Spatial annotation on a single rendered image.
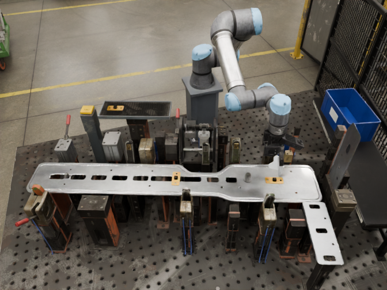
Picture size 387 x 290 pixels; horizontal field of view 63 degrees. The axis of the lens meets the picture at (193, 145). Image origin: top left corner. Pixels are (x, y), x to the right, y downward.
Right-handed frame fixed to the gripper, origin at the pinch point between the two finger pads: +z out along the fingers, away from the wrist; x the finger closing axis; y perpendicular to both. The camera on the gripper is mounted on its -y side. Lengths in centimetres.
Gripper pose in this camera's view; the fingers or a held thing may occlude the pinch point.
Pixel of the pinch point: (277, 163)
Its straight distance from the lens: 147.6
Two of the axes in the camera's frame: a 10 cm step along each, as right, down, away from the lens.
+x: -0.4, 6.9, -7.3
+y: -10.0, 0.3, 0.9
